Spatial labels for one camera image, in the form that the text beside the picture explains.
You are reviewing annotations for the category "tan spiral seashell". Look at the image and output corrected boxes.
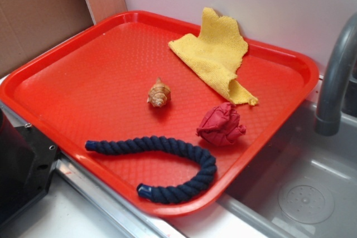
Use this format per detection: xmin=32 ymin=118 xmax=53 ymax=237
xmin=147 ymin=77 xmax=171 ymax=108

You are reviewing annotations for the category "crumpled red cloth ball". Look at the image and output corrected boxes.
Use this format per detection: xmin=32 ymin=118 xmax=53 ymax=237
xmin=196 ymin=102 xmax=247 ymax=147

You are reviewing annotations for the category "red plastic tray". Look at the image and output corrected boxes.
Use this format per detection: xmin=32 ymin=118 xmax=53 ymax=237
xmin=1 ymin=11 xmax=319 ymax=218

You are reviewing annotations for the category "yellow microfiber cloth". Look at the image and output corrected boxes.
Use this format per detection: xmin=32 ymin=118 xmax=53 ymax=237
xmin=168 ymin=7 xmax=259 ymax=106

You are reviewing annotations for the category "grey plastic sink basin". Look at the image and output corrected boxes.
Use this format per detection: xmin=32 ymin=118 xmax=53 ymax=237
xmin=219 ymin=101 xmax=356 ymax=237

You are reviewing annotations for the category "grey curved faucet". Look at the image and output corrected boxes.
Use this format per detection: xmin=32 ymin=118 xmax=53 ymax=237
xmin=315 ymin=14 xmax=356 ymax=136

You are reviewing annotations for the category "brown cardboard panel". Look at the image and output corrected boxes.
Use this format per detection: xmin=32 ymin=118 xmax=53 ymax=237
xmin=1 ymin=0 xmax=127 ymax=77

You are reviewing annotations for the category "dark blue twisted rope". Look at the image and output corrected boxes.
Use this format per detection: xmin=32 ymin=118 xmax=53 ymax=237
xmin=84 ymin=135 xmax=218 ymax=205

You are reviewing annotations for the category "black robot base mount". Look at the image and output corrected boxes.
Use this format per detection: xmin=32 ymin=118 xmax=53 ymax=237
xmin=1 ymin=111 xmax=59 ymax=227

